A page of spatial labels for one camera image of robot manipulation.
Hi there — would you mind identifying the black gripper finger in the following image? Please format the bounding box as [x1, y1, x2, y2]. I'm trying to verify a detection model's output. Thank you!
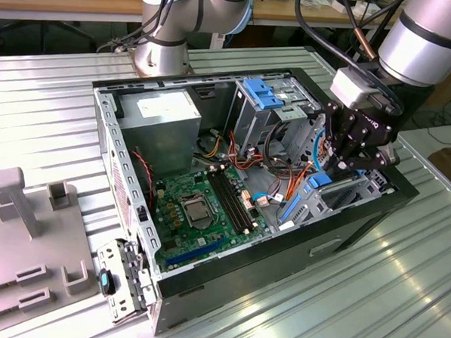
[332, 142, 401, 183]
[321, 101, 351, 173]

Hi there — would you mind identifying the hard disk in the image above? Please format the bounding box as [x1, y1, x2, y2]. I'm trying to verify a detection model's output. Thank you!
[280, 168, 365, 227]

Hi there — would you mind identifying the grey metal disk bay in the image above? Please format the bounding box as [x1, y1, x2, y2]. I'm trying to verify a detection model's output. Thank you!
[276, 111, 399, 237]

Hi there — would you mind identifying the blue plastic drive latch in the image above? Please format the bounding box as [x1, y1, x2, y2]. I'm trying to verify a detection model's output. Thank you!
[242, 76, 288, 112]

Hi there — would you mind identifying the silver optical drive cage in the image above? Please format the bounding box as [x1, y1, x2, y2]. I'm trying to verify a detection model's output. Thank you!
[225, 73, 324, 163]

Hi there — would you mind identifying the black RAM slot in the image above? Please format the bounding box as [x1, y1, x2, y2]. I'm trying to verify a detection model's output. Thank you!
[205, 170, 248, 236]
[221, 166, 261, 230]
[211, 169, 252, 234]
[215, 168, 256, 232]

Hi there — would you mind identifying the wooden desk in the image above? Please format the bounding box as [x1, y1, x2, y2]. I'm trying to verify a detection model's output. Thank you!
[251, 0, 406, 36]
[0, 0, 144, 28]

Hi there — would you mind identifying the CPU socket with silver CPU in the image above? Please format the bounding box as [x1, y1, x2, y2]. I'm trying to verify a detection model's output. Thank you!
[176, 192, 220, 232]

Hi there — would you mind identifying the black open PC case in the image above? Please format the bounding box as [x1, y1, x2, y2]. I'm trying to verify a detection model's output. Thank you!
[79, 57, 426, 338]

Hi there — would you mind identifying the grey power supply unit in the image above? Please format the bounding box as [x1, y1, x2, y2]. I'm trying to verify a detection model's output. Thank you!
[113, 85, 204, 184]

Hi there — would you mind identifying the blue expansion slot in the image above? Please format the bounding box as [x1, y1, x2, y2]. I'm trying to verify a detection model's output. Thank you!
[166, 237, 229, 269]

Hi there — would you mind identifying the green motherboard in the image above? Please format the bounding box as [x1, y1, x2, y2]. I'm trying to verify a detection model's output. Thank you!
[150, 161, 276, 278]

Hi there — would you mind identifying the black case fan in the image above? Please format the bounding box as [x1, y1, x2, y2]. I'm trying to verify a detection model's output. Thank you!
[127, 147, 162, 212]

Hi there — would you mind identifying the silver expansion card retainer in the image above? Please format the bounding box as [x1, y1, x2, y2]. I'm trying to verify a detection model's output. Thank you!
[93, 237, 160, 327]

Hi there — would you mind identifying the grey parts rack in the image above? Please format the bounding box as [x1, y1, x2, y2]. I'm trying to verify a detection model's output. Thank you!
[0, 166, 109, 333]

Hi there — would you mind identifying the blue data wire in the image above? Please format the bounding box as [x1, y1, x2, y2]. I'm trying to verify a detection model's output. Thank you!
[311, 128, 329, 172]

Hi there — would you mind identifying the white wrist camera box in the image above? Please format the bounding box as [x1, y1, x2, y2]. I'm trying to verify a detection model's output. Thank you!
[329, 67, 381, 110]

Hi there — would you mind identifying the orange wire bundle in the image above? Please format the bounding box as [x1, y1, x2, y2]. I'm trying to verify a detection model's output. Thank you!
[223, 131, 315, 210]

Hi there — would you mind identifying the black cable bundle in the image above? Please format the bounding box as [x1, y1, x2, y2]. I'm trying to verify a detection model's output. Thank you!
[261, 121, 308, 178]

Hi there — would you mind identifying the short light blue wire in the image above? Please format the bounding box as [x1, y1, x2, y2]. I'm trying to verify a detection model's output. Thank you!
[252, 191, 289, 209]

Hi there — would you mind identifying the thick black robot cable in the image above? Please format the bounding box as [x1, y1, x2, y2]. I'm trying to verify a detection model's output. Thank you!
[291, 0, 371, 73]

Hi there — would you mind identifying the yellow wire bundle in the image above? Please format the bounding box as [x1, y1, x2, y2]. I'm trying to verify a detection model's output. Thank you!
[197, 133, 228, 161]

